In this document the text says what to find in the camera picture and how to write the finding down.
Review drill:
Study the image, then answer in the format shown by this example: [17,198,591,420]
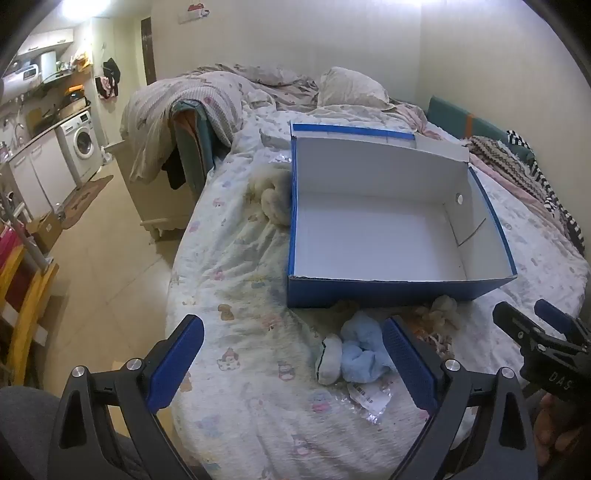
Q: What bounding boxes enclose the teal and orange hanging cloths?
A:
[168,99,219,191]

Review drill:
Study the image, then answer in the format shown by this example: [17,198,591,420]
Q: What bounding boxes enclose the pink cloth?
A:
[392,99,468,140]

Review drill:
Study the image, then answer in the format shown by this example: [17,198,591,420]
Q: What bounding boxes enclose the yellow chair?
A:
[0,222,60,387]

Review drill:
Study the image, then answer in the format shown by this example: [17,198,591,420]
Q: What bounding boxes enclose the clear plastic bag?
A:
[346,382,394,425]

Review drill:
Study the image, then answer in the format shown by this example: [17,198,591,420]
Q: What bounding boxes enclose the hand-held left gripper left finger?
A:
[46,314,206,480]

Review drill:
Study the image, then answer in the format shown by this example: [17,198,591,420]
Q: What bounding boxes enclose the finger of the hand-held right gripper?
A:
[534,298,591,345]
[492,302,556,352]

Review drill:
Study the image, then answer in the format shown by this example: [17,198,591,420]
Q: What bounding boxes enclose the brown door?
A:
[140,16,158,86]

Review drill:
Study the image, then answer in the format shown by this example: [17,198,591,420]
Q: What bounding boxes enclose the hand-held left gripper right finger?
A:
[382,315,539,480]

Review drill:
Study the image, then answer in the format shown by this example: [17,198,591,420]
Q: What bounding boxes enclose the white washing machine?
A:
[55,108,105,186]

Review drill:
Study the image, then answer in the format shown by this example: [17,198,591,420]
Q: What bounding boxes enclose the white kitchen cabinets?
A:
[8,134,77,219]

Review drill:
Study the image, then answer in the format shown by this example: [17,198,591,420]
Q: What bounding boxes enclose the black and white striped cloth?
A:
[505,130,587,257]

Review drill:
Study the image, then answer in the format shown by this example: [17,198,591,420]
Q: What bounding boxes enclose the white wooden crib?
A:
[113,138,200,241]

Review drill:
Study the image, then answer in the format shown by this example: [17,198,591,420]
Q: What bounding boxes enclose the light blue fluffy plush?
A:
[341,310,398,384]

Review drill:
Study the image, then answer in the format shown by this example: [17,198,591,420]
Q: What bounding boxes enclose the white wall cabinet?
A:
[16,28,75,59]

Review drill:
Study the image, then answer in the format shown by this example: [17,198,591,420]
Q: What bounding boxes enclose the knit patterned blanket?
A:
[468,136,556,205]

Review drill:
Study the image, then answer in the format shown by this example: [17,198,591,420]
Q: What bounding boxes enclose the black hanging cloth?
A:
[161,151,186,190]

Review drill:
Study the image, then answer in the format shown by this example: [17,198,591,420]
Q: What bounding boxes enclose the white sock with black trim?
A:
[315,335,343,385]

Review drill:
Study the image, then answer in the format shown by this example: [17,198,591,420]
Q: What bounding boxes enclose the person's right hand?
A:
[530,392,591,468]

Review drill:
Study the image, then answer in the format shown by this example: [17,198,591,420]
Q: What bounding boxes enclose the blue and white cardboard box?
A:
[286,121,518,309]

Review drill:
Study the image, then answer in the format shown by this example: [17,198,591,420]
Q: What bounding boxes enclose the teal headboard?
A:
[425,95,536,162]

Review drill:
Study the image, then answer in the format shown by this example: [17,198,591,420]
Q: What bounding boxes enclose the bed with printed sheet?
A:
[164,65,591,480]

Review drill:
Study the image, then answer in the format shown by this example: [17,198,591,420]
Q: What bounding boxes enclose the beige pillow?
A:
[316,67,391,110]

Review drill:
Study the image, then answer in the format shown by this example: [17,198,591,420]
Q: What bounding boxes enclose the hanging dark clothes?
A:
[95,58,121,100]

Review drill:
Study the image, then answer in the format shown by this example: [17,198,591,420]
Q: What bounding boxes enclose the cream fluffy cloth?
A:
[249,165,293,227]

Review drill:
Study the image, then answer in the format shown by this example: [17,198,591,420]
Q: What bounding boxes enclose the beige patterned quilt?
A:
[121,64,319,184]

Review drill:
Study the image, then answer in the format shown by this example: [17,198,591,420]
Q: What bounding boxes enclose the brown door mat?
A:
[60,174,114,230]

